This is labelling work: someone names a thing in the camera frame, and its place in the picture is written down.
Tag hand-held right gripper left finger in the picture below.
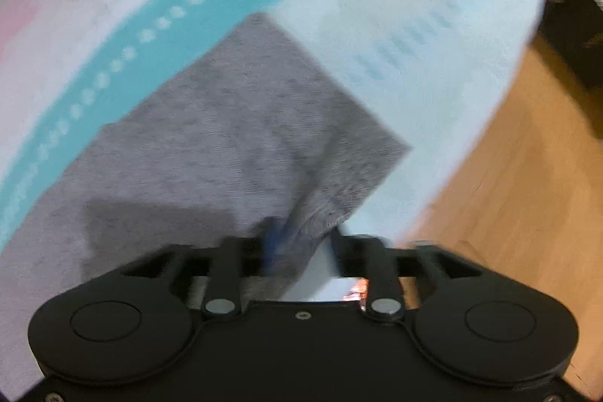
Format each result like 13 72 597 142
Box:
120 217 289 321

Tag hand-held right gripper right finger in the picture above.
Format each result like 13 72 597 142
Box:
329 226 483 322

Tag grey pants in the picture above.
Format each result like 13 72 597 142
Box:
0 13 413 305

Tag white and teal printed blanket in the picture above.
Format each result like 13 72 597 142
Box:
0 0 550 402

